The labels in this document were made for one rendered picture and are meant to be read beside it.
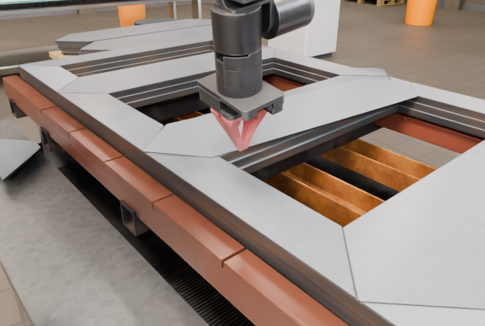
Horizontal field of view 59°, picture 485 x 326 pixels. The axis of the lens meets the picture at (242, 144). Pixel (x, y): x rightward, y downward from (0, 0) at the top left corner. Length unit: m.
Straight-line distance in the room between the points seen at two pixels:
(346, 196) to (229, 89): 0.52
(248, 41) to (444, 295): 0.34
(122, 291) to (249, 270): 0.28
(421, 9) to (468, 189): 6.73
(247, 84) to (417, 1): 6.93
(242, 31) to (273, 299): 0.31
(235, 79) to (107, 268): 0.45
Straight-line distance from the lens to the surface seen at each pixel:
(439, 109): 1.10
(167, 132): 0.85
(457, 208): 0.68
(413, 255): 0.57
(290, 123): 0.89
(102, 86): 1.17
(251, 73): 0.51
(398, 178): 1.05
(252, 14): 0.49
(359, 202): 0.96
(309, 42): 4.76
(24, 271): 0.87
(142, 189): 0.74
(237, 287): 0.58
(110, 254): 0.85
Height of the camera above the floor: 1.20
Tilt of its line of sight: 25 degrees down
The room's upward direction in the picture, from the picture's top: straight up
